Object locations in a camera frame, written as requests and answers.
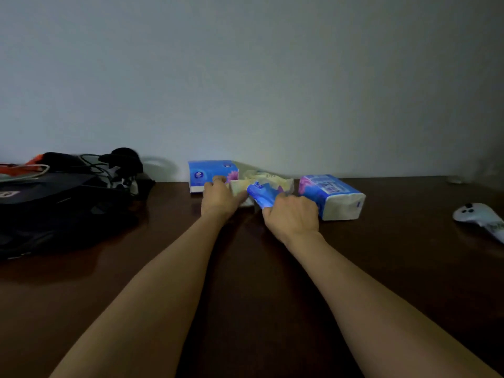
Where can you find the person's left hand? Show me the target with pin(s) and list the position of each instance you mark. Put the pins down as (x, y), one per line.
(218, 200)

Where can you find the person's right hand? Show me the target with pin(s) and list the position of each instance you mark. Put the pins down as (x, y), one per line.
(295, 218)

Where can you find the blue boxy tissue pack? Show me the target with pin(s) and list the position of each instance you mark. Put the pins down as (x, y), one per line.
(204, 173)

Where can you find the pale yellow soft pack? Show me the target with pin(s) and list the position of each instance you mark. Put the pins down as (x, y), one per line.
(275, 181)

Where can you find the blue white-ended tissue pack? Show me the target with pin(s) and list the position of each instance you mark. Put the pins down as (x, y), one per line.
(338, 204)

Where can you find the person's right forearm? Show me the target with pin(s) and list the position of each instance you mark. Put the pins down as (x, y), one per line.
(374, 311)

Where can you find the person's left forearm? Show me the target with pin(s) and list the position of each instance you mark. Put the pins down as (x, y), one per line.
(149, 303)

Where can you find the black bag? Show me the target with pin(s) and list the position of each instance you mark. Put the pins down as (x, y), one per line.
(59, 208)

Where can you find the small black pouch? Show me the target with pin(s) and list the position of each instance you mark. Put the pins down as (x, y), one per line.
(59, 159)

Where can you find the small white object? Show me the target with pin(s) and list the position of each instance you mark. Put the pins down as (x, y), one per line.
(456, 180)

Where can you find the white handheld controller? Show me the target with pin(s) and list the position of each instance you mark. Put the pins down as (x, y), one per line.
(472, 214)

